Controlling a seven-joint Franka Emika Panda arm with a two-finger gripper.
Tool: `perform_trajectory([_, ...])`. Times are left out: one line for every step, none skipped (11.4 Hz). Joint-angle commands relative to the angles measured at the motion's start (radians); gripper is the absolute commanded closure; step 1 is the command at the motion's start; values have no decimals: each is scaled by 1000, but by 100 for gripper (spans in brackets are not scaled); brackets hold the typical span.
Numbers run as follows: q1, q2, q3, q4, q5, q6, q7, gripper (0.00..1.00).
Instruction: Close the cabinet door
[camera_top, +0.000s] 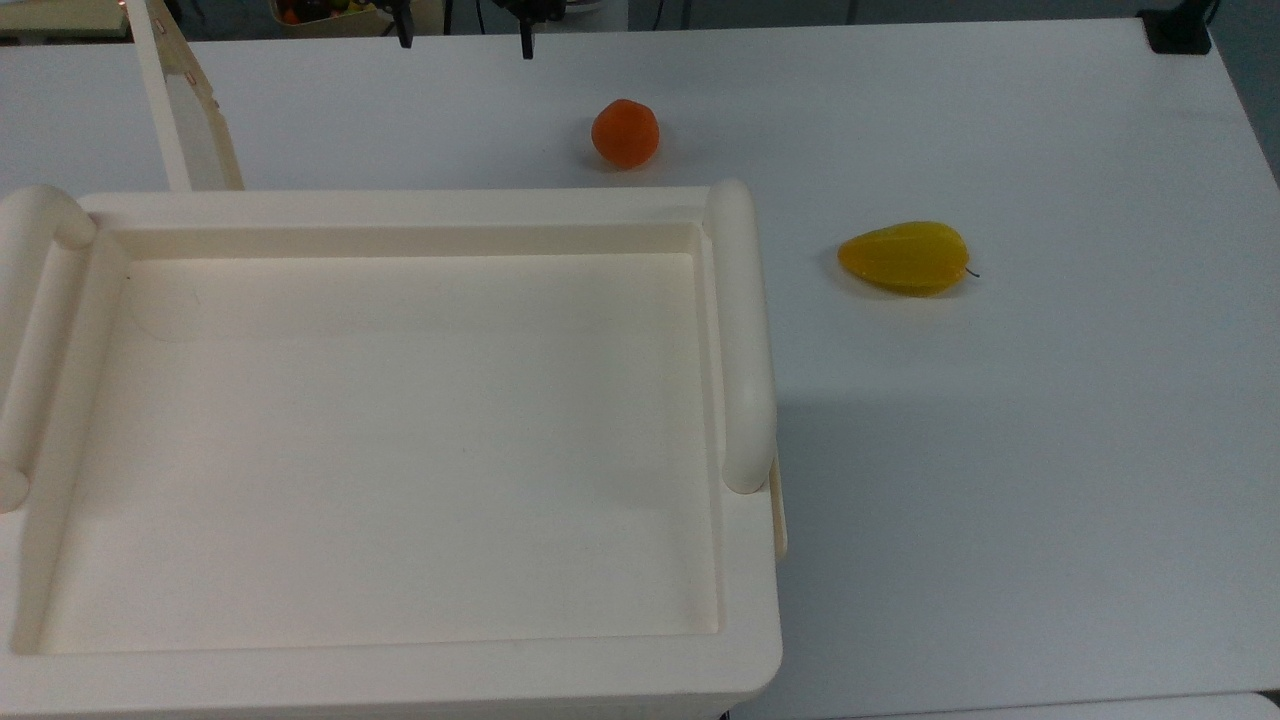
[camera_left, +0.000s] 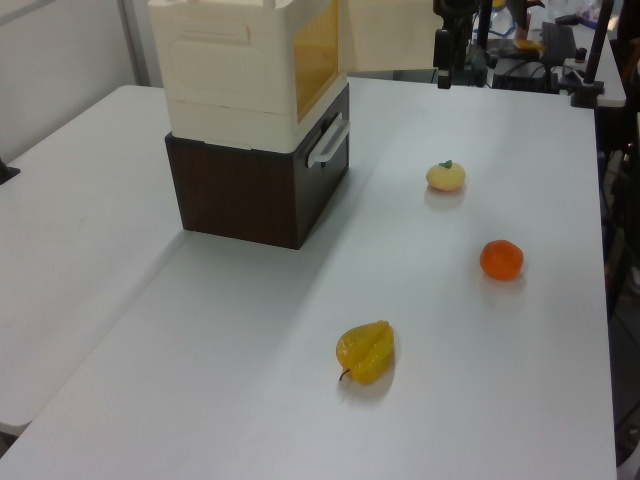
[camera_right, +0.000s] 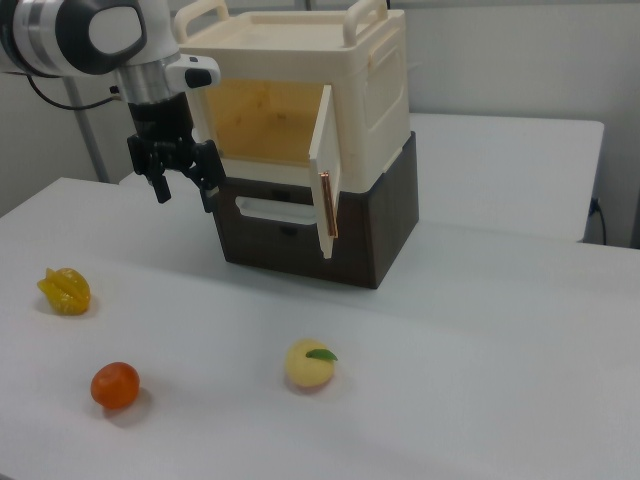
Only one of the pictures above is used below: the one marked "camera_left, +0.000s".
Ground pale peach toy fruit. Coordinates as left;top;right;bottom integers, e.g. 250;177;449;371
425;159;467;193

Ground amber translucent cabinet door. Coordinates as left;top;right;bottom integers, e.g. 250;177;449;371
292;0;347;125

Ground yellow toy starfruit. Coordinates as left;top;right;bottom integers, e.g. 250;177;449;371
335;319;395;386

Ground cream plastic tray with handles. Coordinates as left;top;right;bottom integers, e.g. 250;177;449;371
147;0;351;154

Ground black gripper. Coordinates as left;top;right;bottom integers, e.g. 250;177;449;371
432;0;489;91

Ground orange toy tangerine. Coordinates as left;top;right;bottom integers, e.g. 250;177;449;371
479;239;525;282

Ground dark brown wooden drawer box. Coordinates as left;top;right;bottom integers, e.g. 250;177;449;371
164;82;351;251

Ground thin black upright pole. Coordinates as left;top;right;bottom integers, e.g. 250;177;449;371
477;0;495;51

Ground black electronics box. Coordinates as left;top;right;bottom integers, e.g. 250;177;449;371
492;59;560;92

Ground black pole with table clamp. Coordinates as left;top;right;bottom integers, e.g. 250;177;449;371
569;0;615;109

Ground white drawer handle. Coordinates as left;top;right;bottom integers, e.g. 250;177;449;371
306;112;352;169

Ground black keyboard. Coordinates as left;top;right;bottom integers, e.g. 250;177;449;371
541;20;577;67

